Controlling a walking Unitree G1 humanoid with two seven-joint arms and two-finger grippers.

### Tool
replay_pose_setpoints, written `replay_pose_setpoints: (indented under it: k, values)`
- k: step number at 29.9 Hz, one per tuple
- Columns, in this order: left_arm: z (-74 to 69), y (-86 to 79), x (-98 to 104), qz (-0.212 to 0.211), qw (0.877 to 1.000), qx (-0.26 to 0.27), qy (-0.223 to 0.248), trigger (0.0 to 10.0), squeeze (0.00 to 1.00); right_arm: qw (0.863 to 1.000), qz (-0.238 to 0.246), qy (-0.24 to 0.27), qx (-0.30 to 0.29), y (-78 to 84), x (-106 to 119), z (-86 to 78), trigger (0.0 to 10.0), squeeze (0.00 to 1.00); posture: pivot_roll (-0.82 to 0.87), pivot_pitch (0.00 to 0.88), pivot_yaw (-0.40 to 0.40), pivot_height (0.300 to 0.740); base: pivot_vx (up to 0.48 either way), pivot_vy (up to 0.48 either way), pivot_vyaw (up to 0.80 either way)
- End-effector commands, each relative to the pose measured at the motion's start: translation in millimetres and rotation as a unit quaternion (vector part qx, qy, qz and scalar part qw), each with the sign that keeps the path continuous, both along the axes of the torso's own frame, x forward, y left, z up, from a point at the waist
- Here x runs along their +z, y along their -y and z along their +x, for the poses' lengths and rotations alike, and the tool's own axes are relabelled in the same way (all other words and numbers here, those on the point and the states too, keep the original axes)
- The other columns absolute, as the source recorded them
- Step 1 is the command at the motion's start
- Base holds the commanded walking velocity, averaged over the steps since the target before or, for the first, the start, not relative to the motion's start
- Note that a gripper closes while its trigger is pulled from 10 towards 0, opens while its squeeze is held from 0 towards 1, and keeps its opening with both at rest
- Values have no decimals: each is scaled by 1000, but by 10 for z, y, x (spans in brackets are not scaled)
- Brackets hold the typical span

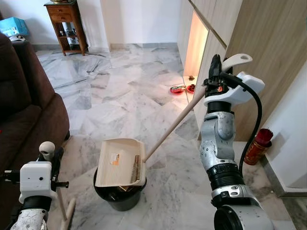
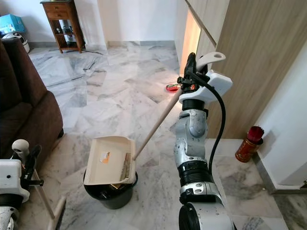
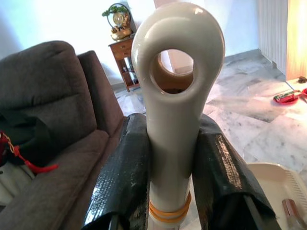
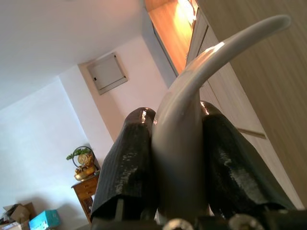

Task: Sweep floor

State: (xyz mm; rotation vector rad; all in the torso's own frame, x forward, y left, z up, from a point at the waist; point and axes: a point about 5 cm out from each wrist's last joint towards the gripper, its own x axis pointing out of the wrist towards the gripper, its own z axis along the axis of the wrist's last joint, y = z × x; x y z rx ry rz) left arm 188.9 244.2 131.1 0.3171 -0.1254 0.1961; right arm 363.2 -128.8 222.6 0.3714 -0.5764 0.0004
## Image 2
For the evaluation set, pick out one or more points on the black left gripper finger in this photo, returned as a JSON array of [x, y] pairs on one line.
[[35, 154]]

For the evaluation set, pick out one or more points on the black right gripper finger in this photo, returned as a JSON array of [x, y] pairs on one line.
[[191, 62]]

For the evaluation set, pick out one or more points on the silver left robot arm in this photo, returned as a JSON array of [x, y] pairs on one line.
[[9, 215]]

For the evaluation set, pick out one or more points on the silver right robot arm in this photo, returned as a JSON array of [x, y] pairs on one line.
[[192, 139]]

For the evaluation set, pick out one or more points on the red pet bowl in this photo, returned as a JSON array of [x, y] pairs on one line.
[[172, 87]]

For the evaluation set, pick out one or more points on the brown sofa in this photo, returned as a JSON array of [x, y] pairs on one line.
[[29, 105]]

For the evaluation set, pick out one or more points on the light wooden wardrobe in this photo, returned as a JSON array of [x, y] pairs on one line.
[[259, 48]]

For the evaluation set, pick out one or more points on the black bucket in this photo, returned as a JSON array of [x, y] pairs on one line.
[[110, 196]]

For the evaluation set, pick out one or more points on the red cylindrical canister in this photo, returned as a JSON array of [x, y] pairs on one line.
[[248, 146]]

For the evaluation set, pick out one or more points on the blue cardboard box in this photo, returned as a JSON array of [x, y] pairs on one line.
[[11, 23]]

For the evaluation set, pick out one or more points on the white rice cooker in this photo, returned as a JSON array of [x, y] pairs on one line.
[[17, 38]]

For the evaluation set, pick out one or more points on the dark wooden side cabinet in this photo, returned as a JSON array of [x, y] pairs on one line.
[[64, 17]]

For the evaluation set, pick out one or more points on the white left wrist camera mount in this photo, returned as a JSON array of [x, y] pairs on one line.
[[12, 179]]

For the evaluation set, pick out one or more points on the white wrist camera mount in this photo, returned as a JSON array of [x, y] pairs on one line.
[[12, 179], [213, 84]]

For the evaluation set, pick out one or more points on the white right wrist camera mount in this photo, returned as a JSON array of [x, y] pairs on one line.
[[213, 84]]

